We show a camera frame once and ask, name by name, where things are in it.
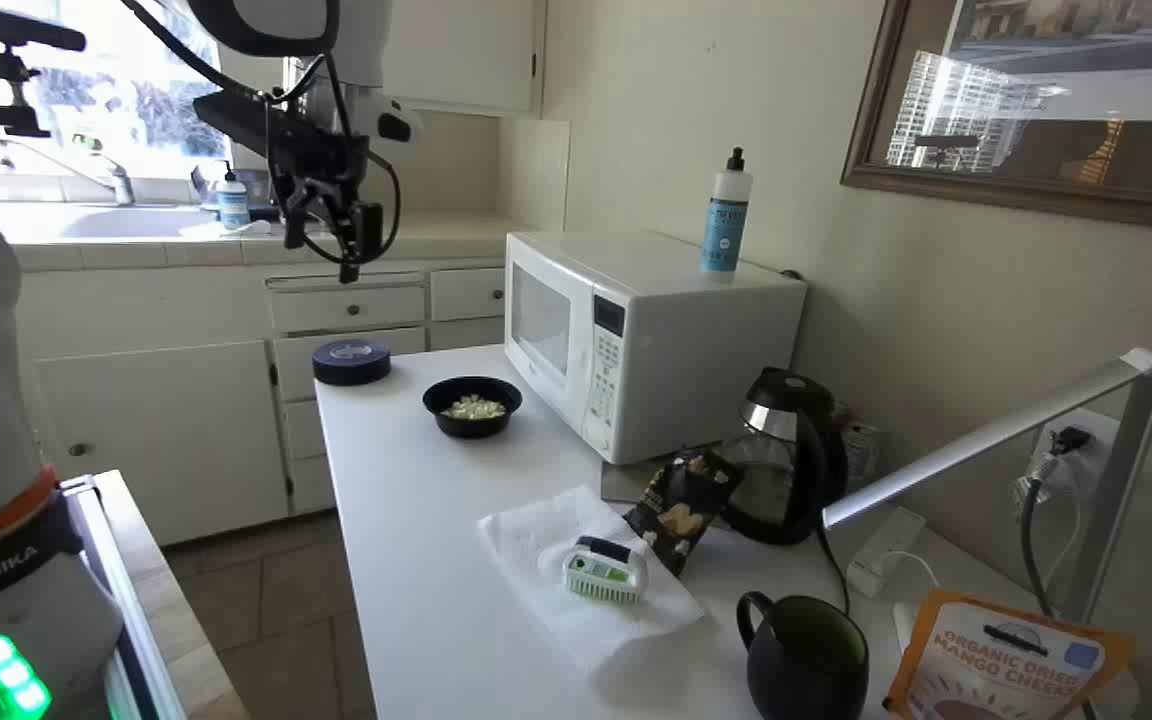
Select clear soap dispenser bottle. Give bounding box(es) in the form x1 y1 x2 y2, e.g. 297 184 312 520
210 154 255 231

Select black glass electric kettle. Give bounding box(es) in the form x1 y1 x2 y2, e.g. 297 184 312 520
710 364 856 547

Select black plugged power cable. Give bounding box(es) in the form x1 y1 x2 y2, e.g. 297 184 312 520
1017 423 1094 622

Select white wall outlet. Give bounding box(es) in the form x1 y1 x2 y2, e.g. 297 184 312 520
1012 409 1122 508

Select white wall cabinet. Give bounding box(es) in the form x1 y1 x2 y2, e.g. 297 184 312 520
378 0 550 121

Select black mug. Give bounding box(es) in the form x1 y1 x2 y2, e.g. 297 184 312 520
731 586 871 720

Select white kitchen base cabinets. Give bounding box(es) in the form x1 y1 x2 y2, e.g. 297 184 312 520
12 251 511 551

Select white microwave oven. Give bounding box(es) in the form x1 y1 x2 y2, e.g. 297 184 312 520
498 226 810 467

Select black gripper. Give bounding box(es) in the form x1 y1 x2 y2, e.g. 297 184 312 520
261 123 387 288

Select white paper towel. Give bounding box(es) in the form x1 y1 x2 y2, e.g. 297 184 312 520
474 479 710 673

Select black popcorn bag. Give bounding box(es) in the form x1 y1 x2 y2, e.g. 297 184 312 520
618 447 747 580

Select wooden framed picture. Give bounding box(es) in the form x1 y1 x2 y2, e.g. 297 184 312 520
840 0 1152 240

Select wooden robot mounting cart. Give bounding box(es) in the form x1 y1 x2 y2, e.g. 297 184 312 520
58 464 250 720

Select blue bottle with black cap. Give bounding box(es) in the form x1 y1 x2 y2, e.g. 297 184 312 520
698 143 754 278

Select black bowl of popcorn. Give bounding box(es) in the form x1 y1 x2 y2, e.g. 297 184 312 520
420 373 526 443

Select black kettle cord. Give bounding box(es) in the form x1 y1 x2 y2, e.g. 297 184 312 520
810 522 856 619

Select chrome sink faucet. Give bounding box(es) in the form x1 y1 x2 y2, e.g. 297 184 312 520
0 132 139 213

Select orange snack pouch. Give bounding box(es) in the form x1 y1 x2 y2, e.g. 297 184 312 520
884 586 1136 720

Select white green small box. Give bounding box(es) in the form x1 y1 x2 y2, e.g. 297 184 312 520
558 530 651 603

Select white desk lamp stand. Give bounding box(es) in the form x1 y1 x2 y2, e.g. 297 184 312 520
815 343 1152 622

